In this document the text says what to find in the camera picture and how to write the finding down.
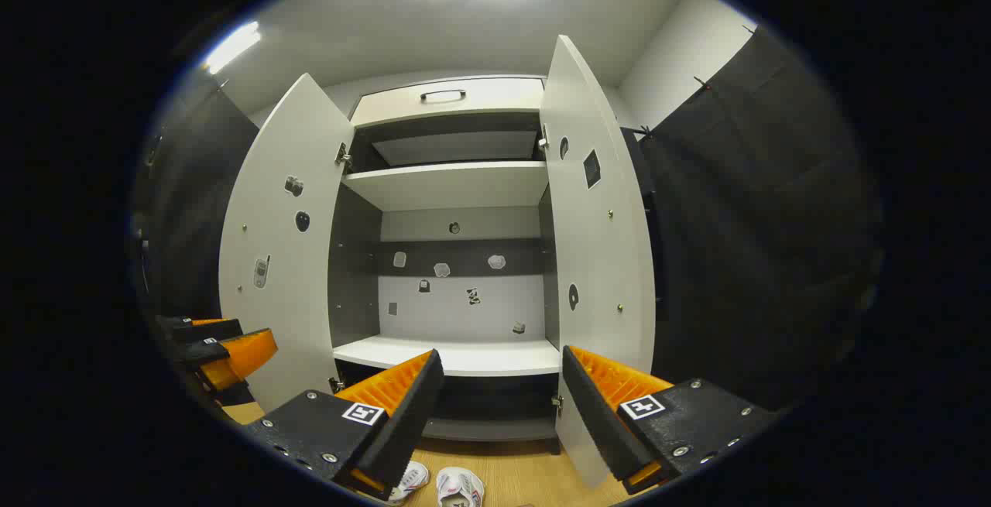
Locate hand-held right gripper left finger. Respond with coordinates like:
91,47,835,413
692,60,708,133
240,349,446,502

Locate white cabinet drawer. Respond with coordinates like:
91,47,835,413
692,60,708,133
351,77,545,128

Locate black backdrop cloth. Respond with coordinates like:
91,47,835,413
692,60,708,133
619,27,883,411
132,85,260,322

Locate white shoe cabinet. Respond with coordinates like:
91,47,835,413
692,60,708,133
329,76,562,455

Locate white striped canvas shoe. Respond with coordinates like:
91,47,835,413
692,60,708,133
387,461,430,505
436,467,486,507

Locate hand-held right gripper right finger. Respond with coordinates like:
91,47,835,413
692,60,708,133
561,345,777,496

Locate white cabinet shelf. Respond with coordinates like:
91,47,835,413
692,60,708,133
341,161,550,212
333,335,562,378

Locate ceiling light panel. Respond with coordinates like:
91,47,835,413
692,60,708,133
203,21,262,76

